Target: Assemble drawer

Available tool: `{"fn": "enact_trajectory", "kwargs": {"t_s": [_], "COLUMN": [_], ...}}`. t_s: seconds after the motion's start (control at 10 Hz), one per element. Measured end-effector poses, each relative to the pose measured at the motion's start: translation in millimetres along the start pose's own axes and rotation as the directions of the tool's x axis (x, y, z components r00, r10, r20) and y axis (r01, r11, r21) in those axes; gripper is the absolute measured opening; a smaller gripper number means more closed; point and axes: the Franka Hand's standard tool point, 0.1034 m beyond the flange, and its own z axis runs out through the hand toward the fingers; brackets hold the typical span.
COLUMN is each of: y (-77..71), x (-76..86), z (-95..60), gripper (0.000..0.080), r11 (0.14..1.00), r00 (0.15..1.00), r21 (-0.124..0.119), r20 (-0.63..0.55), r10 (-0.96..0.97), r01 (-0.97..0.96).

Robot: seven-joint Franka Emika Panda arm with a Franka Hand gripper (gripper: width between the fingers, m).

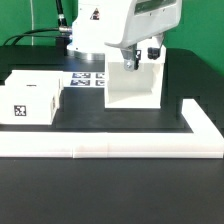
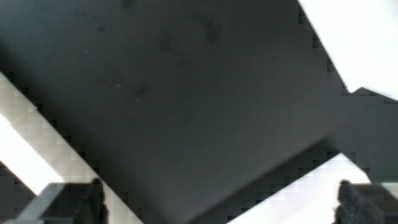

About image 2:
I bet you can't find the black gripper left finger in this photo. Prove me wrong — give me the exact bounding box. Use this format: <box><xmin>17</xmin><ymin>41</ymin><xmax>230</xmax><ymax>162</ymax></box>
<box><xmin>17</xmin><ymin>178</ymin><xmax>109</xmax><ymax>224</ymax></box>

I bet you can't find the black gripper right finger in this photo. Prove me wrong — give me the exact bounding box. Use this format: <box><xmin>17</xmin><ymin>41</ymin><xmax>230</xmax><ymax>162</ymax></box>
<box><xmin>335</xmin><ymin>180</ymin><xmax>398</xmax><ymax>224</ymax></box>

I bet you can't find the white L-shaped base fence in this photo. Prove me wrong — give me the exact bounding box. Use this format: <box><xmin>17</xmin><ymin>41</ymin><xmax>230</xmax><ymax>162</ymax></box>
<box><xmin>0</xmin><ymin>73</ymin><xmax>141</xmax><ymax>224</ymax></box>

